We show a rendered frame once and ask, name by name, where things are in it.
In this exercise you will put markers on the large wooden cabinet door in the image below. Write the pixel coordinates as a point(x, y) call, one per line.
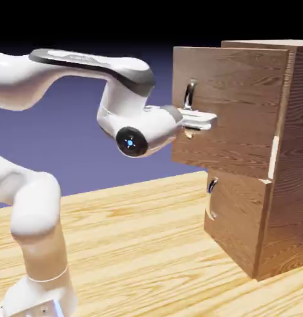
point(240, 99)

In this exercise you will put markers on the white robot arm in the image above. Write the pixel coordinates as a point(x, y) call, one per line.
point(124, 106)

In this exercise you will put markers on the light wood cabinet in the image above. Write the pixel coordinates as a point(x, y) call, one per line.
point(290, 173)

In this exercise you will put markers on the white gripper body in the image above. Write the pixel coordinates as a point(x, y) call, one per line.
point(196, 119)

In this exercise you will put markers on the small wooden cabinet door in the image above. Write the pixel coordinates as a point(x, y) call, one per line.
point(235, 223)

